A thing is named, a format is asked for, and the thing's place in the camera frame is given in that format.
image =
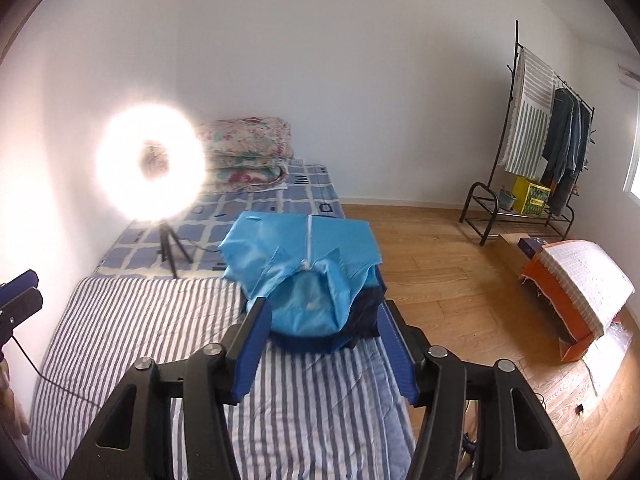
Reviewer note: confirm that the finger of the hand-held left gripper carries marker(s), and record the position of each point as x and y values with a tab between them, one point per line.
22	280
22	307

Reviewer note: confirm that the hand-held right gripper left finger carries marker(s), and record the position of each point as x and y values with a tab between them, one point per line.
250	355

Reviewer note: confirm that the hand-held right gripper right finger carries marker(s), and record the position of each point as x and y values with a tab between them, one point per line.
400	360

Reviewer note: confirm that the blue pinstriped garment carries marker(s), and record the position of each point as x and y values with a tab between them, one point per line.
300	300

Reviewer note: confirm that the pile of dark folded clothes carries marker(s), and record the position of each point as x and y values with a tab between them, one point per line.
362	320

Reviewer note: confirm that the hanging denim clothes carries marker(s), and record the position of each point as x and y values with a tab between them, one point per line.
565	135

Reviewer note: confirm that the black metal clothes rack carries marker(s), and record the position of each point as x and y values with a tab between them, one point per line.
516	35

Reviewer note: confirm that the person's left hand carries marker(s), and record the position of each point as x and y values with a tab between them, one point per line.
7	395

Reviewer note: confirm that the grey white striped blanket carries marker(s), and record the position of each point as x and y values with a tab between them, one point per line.
150	310

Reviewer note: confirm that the black tripod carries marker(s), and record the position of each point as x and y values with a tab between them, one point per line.
165	245

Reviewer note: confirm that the brown flat cardboard box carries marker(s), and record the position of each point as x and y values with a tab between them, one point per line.
510	250

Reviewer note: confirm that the orange cardboard box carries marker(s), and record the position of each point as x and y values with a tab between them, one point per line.
550	290

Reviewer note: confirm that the blue checked bed sheet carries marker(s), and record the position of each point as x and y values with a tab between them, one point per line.
300	195

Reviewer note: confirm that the small blue box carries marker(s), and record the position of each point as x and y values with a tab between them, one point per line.
530	246

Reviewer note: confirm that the small black plug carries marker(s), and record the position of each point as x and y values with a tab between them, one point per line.
580	408

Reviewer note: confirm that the small teal basket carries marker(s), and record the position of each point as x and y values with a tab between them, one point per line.
507	200

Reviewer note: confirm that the white knitted cloth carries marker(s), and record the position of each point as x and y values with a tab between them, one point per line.
585	280

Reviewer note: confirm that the floral folded quilt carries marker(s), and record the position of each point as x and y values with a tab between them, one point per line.
240	150

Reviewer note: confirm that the yellow plastic crate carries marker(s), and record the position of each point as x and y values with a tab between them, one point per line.
532	197

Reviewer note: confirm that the clear plastic sheet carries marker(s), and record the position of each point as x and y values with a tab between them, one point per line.
615	355

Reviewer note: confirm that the striped hanging towel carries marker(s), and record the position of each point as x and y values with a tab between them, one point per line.
530	110

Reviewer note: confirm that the window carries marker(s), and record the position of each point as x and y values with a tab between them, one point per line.
634	160

